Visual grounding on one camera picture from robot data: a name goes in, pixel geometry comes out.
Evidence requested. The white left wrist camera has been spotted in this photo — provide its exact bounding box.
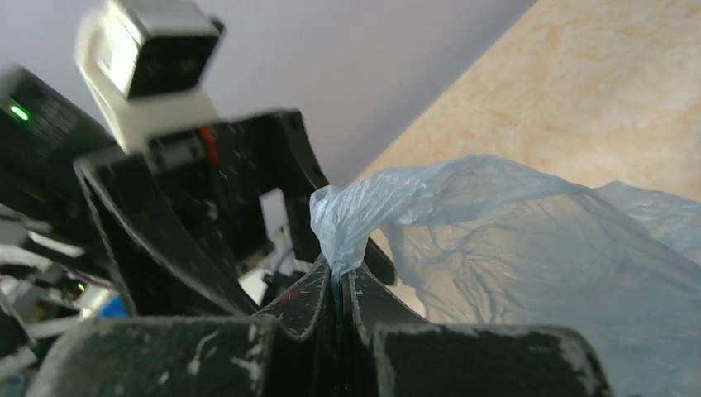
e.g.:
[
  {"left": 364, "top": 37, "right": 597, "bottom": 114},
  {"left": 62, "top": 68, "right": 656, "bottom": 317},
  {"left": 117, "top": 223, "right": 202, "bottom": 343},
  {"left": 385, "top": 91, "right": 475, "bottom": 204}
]
[{"left": 74, "top": 1, "right": 226, "bottom": 153}]

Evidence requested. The light blue plastic trash bag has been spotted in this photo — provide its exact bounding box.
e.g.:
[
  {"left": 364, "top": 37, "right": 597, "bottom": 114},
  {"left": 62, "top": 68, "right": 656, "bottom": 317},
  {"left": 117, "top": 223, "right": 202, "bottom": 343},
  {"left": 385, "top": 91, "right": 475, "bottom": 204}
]
[{"left": 310, "top": 155, "right": 700, "bottom": 396}]

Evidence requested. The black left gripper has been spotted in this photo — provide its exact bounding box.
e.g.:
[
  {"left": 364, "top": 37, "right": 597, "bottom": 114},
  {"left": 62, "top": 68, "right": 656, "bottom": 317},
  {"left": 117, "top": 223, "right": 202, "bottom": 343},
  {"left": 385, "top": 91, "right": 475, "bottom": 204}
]
[{"left": 74, "top": 109, "right": 397, "bottom": 318}]

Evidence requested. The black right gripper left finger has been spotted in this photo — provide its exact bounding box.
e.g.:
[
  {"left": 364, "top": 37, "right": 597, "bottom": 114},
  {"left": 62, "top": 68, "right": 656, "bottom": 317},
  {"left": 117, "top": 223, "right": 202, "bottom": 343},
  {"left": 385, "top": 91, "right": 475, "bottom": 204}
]
[{"left": 28, "top": 259, "right": 334, "bottom": 396}]

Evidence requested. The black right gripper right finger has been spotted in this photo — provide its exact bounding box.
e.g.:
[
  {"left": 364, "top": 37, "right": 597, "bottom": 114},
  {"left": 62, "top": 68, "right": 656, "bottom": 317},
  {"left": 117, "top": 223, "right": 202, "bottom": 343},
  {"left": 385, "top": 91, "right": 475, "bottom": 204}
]
[{"left": 341, "top": 268, "right": 613, "bottom": 396}]

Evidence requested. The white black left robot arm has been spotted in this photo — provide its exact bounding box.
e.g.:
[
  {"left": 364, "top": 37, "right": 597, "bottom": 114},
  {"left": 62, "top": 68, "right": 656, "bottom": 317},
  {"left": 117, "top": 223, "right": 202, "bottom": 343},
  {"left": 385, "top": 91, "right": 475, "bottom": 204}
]
[{"left": 1, "top": 67, "right": 327, "bottom": 316}]

